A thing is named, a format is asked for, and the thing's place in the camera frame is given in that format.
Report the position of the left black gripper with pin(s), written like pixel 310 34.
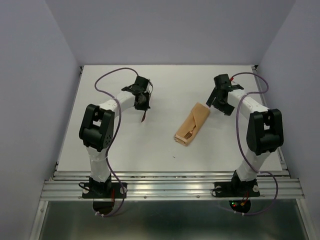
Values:
pixel 142 100

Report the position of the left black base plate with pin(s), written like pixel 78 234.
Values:
pixel 115 191

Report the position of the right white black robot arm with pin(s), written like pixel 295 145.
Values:
pixel 264 135

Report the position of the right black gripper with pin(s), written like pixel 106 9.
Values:
pixel 220 100

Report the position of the copper knife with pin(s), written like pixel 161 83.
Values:
pixel 143 116

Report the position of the copper fork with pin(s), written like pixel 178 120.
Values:
pixel 189 133

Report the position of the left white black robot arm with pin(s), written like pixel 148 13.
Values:
pixel 97 131

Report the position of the aluminium rail frame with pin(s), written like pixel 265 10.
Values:
pixel 169 185

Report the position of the peach satin napkin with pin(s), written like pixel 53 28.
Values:
pixel 197 117

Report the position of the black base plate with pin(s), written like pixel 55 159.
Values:
pixel 227 189
pixel 115 191

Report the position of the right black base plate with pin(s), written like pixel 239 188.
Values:
pixel 227 189

